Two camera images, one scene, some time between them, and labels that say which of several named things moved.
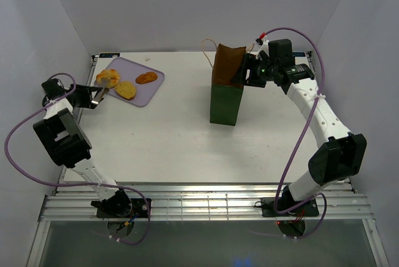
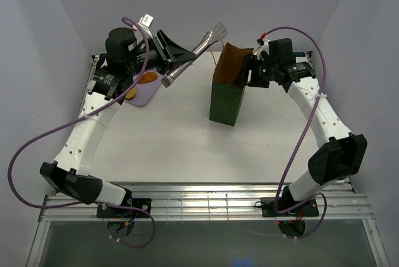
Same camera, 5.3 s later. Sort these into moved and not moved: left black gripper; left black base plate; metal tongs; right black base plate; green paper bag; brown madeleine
Moved: metal tongs; left black gripper
Not moved: left black base plate; green paper bag; right black base plate; brown madeleine
